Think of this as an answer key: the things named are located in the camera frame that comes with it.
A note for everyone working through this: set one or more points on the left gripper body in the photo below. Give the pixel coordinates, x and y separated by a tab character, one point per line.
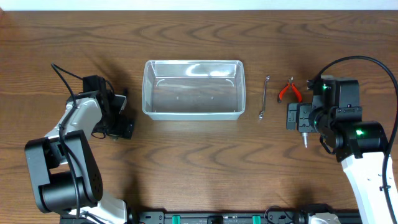
114	124

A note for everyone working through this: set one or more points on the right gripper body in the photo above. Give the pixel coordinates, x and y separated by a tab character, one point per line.
304	110

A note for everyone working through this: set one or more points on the red handled pliers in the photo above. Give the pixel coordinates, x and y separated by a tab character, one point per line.
290	85

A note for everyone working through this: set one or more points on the silver offset wrench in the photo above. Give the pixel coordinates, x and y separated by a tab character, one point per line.
264	96

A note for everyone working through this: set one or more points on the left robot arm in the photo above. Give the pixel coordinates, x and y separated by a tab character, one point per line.
63	172

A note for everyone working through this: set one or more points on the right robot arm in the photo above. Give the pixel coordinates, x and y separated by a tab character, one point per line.
359	146

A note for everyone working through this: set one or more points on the clear plastic container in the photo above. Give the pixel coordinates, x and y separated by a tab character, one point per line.
194	90

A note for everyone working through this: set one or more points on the black yellow stubby screwdriver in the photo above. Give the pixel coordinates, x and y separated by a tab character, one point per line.
305	139

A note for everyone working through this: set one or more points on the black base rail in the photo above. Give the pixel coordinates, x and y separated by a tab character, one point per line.
313	213

